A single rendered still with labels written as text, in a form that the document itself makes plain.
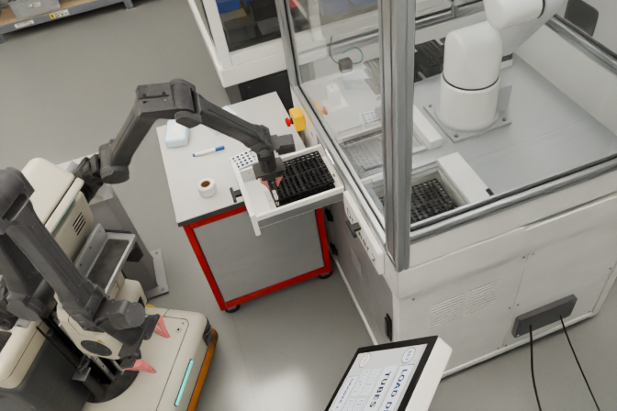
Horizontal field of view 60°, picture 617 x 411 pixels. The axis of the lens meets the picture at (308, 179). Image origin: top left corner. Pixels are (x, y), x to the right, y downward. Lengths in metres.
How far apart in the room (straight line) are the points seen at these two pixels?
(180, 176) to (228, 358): 0.88
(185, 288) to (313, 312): 0.69
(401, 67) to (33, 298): 0.97
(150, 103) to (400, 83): 0.59
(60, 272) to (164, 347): 1.19
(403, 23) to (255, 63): 1.60
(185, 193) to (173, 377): 0.73
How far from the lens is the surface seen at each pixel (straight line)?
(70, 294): 1.30
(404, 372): 1.19
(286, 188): 1.87
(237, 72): 2.55
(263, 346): 2.57
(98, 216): 2.48
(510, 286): 2.01
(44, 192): 1.50
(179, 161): 2.32
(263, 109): 2.47
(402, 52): 1.05
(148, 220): 3.23
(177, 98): 1.33
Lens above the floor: 2.24
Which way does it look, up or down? 45 degrees down
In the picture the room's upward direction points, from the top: 10 degrees counter-clockwise
